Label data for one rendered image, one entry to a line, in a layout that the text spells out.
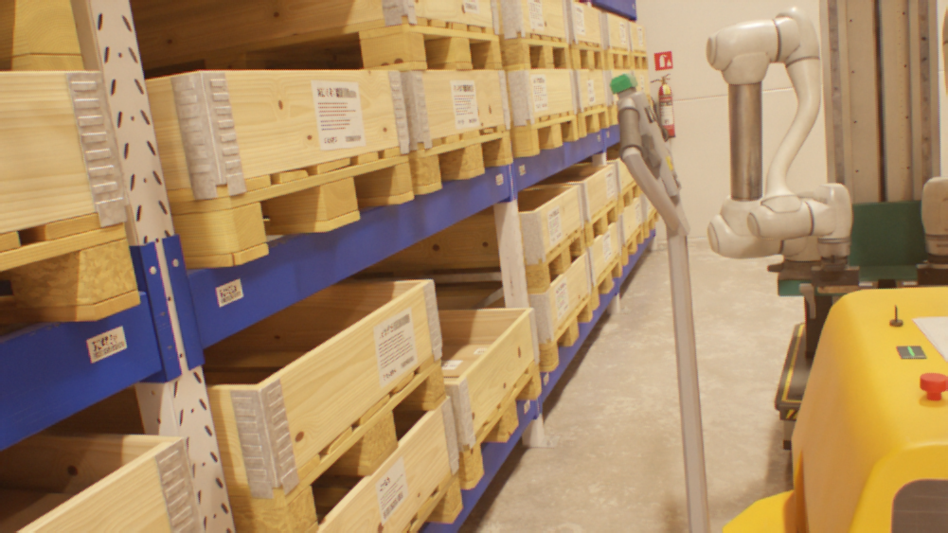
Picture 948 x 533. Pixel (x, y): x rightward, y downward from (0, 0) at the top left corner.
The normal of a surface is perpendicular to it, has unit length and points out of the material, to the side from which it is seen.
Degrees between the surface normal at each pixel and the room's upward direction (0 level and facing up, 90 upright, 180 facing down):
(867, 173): 90
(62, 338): 90
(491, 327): 90
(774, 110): 90
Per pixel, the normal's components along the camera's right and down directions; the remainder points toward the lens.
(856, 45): -0.43, 0.22
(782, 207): -0.11, -0.30
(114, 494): 0.94, -0.05
